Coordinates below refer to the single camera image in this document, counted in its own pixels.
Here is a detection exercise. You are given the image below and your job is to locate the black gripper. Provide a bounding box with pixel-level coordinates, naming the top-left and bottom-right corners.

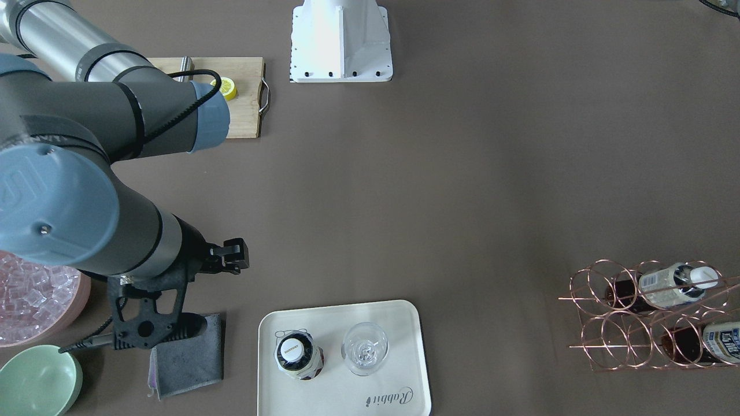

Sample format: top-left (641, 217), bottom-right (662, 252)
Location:
top-left (170, 217), bottom-right (211, 272)

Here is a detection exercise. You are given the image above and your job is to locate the tea bottle white cap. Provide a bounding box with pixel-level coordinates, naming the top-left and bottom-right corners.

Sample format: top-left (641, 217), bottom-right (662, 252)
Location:
top-left (274, 330), bottom-right (325, 381)

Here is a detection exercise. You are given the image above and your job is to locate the copper wire bottle basket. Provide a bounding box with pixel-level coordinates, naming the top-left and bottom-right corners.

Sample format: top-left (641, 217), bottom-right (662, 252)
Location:
top-left (565, 259), bottom-right (738, 372)

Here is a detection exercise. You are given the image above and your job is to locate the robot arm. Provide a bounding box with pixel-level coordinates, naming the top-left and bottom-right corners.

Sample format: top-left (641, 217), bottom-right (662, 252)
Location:
top-left (2, 1), bottom-right (240, 281)

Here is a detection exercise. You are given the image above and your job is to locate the tea bottle in basket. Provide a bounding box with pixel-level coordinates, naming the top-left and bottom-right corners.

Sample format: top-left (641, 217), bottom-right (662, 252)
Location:
top-left (604, 263), bottom-right (719, 314)

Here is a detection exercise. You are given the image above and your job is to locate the tea bottle at edge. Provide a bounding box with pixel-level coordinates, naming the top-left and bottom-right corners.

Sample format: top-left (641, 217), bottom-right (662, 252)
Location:
top-left (660, 321), bottom-right (739, 365)

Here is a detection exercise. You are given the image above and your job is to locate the grey folded cloth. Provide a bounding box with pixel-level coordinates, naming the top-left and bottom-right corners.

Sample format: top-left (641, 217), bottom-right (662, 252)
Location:
top-left (147, 313), bottom-right (224, 400)

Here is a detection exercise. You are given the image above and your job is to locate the bamboo cutting board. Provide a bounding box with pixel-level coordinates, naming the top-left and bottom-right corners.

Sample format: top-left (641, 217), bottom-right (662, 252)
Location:
top-left (147, 57), bottom-right (271, 139)

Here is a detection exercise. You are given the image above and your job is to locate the pink bowl of ice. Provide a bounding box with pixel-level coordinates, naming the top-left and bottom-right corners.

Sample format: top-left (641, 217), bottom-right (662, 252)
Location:
top-left (1, 252), bottom-right (91, 348)

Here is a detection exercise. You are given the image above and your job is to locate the half lemon slice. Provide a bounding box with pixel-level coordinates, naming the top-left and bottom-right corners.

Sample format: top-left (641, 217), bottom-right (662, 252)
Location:
top-left (220, 77), bottom-right (238, 102)

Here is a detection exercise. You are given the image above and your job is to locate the clear wine glass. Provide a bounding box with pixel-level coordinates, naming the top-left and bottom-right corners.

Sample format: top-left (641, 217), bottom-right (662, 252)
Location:
top-left (341, 322), bottom-right (389, 377)

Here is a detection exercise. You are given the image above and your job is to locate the steel muddler black tip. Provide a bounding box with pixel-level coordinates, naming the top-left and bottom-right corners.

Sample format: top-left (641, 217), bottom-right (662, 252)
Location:
top-left (174, 56), bottom-right (194, 82)

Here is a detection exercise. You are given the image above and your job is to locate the green empty bowl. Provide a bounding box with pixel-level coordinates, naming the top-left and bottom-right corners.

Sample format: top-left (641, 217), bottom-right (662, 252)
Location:
top-left (1, 344), bottom-right (84, 415)

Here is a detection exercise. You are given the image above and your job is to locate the cream serving tray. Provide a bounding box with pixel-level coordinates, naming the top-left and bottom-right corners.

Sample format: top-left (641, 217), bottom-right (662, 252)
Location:
top-left (257, 300), bottom-right (432, 415)

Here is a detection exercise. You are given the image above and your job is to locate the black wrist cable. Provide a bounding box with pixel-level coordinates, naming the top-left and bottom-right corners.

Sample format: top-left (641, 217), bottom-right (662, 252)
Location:
top-left (58, 69), bottom-right (223, 354)

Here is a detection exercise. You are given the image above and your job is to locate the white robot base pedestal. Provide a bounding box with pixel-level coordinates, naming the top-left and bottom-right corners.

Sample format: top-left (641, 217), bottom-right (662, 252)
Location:
top-left (289, 1), bottom-right (394, 83)

